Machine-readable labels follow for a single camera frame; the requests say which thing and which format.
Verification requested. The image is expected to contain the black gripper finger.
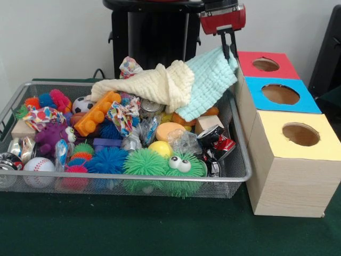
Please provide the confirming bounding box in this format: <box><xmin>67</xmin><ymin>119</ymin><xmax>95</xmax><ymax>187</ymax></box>
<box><xmin>221</xmin><ymin>31</ymin><xmax>230</xmax><ymax>60</ymax></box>
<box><xmin>230</xmin><ymin>29</ymin><xmax>238</xmax><ymax>57</ymax></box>

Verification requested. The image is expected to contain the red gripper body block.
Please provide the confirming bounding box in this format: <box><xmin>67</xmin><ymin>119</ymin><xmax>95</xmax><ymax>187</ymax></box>
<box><xmin>200</xmin><ymin>4</ymin><xmax>247</xmax><ymax>36</ymax></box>

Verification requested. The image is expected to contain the mint green muslin cloth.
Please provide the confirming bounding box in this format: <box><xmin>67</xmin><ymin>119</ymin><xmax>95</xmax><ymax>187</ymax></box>
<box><xmin>175</xmin><ymin>47</ymin><xmax>239</xmax><ymax>122</ymax></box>

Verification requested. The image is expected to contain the cream yellow muslin cloth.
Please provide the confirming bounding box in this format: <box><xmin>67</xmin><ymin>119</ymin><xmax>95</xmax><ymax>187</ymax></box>
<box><xmin>91</xmin><ymin>60</ymin><xmax>196</xmax><ymax>114</ymax></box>

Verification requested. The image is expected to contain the shallow clear mesh bin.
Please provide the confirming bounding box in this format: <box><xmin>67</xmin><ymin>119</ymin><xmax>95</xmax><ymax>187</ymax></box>
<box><xmin>0</xmin><ymin>81</ymin><xmax>252</xmax><ymax>199</ymax></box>

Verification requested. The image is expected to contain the wooden box with three holes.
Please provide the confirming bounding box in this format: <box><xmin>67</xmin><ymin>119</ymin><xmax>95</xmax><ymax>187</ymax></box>
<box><xmin>233</xmin><ymin>51</ymin><xmax>341</xmax><ymax>218</ymax></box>

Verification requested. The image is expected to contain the black upright panel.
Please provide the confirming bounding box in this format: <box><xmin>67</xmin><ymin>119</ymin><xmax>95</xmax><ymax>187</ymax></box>
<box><xmin>308</xmin><ymin>5</ymin><xmax>341</xmax><ymax>100</ymax></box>

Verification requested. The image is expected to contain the crushed red soda can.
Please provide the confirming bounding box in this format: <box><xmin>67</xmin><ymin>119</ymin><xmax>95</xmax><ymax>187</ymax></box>
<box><xmin>197</xmin><ymin>125</ymin><xmax>237</xmax><ymax>162</ymax></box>

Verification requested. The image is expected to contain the round orange disc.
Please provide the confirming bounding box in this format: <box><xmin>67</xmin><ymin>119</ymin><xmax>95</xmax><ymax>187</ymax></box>
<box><xmin>156</xmin><ymin>122</ymin><xmax>186</xmax><ymax>142</ymax></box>

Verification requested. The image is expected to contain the green furry googly-eyed toy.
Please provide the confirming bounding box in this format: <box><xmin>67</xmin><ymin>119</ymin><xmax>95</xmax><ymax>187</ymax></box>
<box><xmin>163</xmin><ymin>152</ymin><xmax>206</xmax><ymax>198</ymax></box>

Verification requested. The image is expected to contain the green spiky ball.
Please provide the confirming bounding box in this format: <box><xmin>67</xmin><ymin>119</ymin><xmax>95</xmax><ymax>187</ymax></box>
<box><xmin>123</xmin><ymin>148</ymin><xmax>169</xmax><ymax>178</ymax></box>

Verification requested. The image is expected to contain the long orange toy block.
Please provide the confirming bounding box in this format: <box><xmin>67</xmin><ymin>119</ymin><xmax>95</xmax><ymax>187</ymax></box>
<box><xmin>74</xmin><ymin>91</ymin><xmax>122</xmax><ymax>137</ymax></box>

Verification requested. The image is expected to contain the blue spiky ball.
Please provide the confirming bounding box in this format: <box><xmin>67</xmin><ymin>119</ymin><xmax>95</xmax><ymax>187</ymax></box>
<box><xmin>85</xmin><ymin>147</ymin><xmax>129</xmax><ymax>175</ymax></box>

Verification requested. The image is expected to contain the purple plush toy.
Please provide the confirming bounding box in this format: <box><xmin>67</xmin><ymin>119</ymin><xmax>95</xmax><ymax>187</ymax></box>
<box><xmin>34</xmin><ymin>123</ymin><xmax>77</xmax><ymax>157</ymax></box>

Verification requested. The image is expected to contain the dark green table cloth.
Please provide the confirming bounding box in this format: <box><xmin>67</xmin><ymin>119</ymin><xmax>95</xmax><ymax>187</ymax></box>
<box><xmin>0</xmin><ymin>79</ymin><xmax>341</xmax><ymax>256</ymax></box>

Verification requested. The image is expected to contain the white baseball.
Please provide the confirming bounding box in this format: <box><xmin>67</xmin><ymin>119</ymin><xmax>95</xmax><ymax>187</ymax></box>
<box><xmin>22</xmin><ymin>157</ymin><xmax>56</xmax><ymax>188</ymax></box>

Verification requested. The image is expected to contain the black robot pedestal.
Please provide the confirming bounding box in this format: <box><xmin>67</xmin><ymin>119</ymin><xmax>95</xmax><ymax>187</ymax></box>
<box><xmin>103</xmin><ymin>0</ymin><xmax>215</xmax><ymax>81</ymax></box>

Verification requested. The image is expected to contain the black cable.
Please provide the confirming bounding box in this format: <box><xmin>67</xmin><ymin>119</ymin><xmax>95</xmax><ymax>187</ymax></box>
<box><xmin>93</xmin><ymin>68</ymin><xmax>107</xmax><ymax>81</ymax></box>

